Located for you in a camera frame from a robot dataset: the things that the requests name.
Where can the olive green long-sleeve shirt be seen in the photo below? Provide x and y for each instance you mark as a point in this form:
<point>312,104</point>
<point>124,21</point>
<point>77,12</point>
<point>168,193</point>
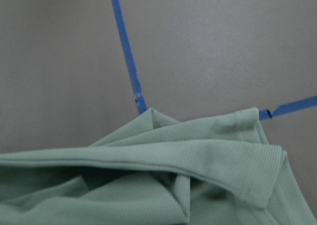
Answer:
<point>155,170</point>

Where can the brown table mat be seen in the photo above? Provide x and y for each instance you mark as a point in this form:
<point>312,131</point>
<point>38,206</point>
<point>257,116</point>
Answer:
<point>64,81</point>

